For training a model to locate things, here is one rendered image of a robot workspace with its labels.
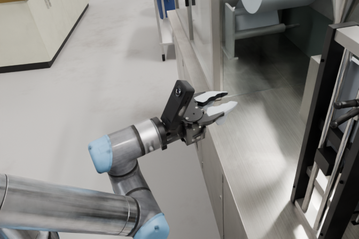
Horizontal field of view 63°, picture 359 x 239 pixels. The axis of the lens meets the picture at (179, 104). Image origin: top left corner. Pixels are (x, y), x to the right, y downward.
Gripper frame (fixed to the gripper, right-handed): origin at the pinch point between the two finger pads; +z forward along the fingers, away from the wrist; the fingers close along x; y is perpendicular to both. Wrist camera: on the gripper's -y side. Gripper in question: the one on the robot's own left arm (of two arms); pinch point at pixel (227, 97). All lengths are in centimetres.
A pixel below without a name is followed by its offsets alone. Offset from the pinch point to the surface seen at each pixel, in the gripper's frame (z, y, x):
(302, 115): 40, 32, -5
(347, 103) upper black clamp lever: 4.2, -16.8, 24.9
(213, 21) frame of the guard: 20.5, 2.7, -38.5
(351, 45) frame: 10.4, -21.8, 18.3
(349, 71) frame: 13.7, -15.0, 18.1
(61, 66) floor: -36, 164, -290
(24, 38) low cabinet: -62, 123, -305
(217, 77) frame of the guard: 21.1, 26.7, -35.0
